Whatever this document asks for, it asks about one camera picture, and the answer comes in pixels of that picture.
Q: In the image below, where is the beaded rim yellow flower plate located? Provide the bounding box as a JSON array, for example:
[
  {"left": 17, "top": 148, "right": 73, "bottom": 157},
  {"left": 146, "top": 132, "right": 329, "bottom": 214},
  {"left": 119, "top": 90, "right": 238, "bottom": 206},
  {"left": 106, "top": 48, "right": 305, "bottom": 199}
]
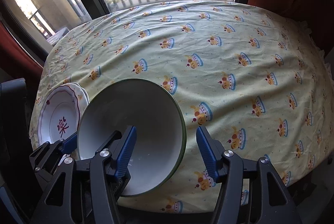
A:
[{"left": 65, "top": 83, "right": 89, "bottom": 120}]

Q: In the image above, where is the floral ceramic bowl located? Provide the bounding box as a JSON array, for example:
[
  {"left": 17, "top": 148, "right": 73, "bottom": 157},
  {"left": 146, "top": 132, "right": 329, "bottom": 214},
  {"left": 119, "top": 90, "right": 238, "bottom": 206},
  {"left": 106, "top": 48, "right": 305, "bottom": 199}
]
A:
[{"left": 77, "top": 79, "right": 186, "bottom": 197}]

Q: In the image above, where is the yellow patterned tablecloth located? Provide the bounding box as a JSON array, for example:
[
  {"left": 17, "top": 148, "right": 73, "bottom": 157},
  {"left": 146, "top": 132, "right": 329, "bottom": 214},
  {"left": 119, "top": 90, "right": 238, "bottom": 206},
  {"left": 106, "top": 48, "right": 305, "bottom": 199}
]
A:
[{"left": 29, "top": 0, "right": 333, "bottom": 213}]

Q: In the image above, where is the red curtain left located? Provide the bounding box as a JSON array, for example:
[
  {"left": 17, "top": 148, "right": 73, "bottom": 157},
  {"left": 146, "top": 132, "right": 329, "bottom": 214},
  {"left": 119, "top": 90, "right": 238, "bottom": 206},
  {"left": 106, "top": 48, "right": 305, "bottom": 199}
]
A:
[{"left": 1, "top": 22, "right": 42, "bottom": 75}]

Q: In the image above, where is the white outdoor unit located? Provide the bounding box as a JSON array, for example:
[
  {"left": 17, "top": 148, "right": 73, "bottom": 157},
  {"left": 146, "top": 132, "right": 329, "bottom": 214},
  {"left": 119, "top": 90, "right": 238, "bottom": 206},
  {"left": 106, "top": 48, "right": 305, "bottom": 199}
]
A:
[{"left": 46, "top": 27, "right": 70, "bottom": 46}]

